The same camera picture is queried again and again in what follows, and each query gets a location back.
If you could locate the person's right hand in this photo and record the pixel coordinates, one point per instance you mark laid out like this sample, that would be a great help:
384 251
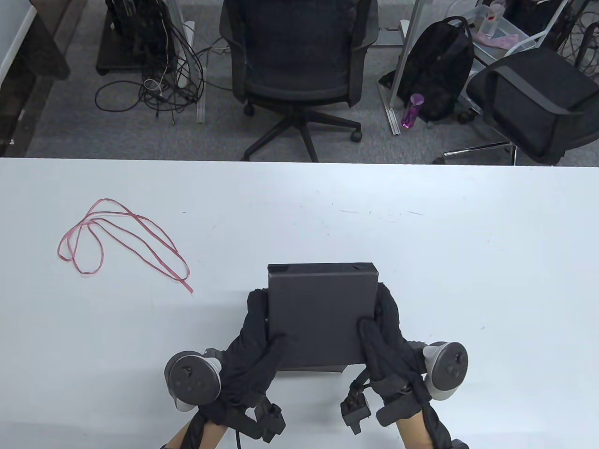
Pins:
388 355

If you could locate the person's left hand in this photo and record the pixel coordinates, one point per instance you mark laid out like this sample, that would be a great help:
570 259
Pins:
243 365

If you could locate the black gift box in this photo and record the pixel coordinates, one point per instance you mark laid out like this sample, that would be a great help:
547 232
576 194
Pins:
318 369

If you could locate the black cardboard box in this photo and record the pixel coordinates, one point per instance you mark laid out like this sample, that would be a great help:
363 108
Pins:
318 313

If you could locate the pink bow ribbon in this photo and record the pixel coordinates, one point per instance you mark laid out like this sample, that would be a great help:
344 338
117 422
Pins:
187 286

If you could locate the person's right forearm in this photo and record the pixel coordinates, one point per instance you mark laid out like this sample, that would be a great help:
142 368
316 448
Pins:
414 432

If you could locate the person's left forearm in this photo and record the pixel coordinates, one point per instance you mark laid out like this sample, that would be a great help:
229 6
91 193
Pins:
210 435

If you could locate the grey left hand controller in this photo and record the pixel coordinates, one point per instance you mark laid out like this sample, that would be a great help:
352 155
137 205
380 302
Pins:
192 379

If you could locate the grey hand controller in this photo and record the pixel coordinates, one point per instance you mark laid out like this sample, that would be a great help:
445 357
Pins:
192 379
449 369

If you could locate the grey right hand controller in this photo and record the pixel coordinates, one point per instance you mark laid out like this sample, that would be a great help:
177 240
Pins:
449 369

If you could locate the black right wrist pack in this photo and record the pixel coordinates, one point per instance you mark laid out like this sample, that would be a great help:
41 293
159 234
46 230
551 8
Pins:
458 444

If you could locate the purple water bottle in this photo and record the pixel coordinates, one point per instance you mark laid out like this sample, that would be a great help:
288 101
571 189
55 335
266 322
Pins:
412 112

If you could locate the black backpack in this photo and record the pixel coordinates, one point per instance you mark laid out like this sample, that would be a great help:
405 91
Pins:
435 61

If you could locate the black chair with grey armrest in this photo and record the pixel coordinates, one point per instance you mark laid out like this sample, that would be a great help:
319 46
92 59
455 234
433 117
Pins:
538 93

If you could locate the black mesh office chair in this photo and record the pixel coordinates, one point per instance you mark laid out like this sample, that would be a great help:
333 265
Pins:
290 47

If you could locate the pink cloth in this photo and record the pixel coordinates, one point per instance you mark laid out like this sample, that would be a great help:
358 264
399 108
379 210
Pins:
498 41

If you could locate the white power strip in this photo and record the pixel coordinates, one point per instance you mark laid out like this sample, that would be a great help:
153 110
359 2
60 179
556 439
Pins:
188 32

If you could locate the clear plastic bin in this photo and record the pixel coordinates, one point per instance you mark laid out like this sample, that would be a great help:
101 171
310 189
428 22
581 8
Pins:
503 32

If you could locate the clear spray bottle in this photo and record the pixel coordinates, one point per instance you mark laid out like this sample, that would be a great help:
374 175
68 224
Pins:
493 18

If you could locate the black computer tower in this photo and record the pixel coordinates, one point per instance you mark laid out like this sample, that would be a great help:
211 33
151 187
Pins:
135 28

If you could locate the white desk with dark sides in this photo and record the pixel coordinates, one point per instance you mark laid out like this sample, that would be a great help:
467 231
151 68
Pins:
42 51

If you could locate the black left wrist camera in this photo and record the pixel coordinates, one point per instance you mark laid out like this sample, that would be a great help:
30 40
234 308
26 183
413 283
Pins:
271 423

